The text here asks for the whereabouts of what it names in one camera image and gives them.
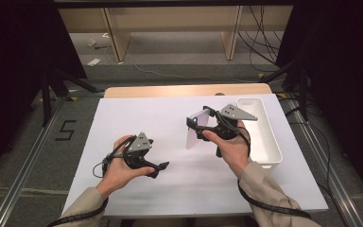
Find black cable bundle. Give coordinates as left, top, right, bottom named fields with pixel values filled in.
left=237, top=5, right=285, bottom=73

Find black tripod stand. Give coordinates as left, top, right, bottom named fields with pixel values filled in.
left=259, top=56, right=310, bottom=123
left=40, top=67, right=101, bottom=128

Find person's right hand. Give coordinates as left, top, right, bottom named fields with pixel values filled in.
left=201, top=120, right=251, bottom=180

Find black curtain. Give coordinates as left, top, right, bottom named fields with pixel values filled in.
left=0, top=0, right=88, bottom=185
left=275, top=0, right=363, bottom=200

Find hand-held gripper cable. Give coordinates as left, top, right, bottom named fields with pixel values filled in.
left=45, top=135, right=137, bottom=227
left=216, top=112, right=312, bottom=220

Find light wooden desk frame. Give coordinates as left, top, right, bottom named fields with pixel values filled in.
left=58, top=5, right=294, bottom=62

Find white plastic bin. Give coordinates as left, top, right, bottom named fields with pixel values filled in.
left=235, top=96, right=284, bottom=170

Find left hand-held gripper cable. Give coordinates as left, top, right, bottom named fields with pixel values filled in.
left=45, top=135, right=137, bottom=227

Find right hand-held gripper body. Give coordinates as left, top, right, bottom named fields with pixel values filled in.
left=201, top=103, right=259, bottom=159

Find right hand-held gripper cable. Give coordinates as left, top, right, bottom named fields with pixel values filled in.
left=216, top=112, right=312, bottom=220

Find wooden table frame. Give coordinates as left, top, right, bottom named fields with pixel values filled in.
left=103, top=82, right=273, bottom=99

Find person's left hand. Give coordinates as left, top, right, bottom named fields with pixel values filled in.
left=95, top=134, right=156, bottom=200

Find aluminium floor rail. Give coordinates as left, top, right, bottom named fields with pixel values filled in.
left=283, top=93, right=363, bottom=227
left=0, top=94, right=66, bottom=227

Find pale thin floor cable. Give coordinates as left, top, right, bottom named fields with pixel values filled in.
left=133, top=63, right=261, bottom=84

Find white table cover board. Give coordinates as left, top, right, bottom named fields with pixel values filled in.
left=60, top=94, right=329, bottom=218

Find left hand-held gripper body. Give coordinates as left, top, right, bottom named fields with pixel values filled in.
left=122, top=131, right=156, bottom=169

